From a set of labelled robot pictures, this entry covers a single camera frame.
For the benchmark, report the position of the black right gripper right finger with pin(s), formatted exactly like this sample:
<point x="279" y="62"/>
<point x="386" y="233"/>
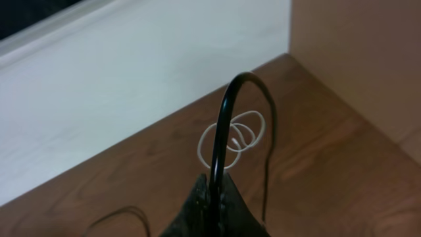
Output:
<point x="236" y="219"/>

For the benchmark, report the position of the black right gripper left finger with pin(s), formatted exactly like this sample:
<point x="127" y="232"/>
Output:
<point x="190" y="221"/>

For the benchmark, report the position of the wooden right side panel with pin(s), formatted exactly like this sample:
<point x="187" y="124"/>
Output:
<point x="367" y="52"/>

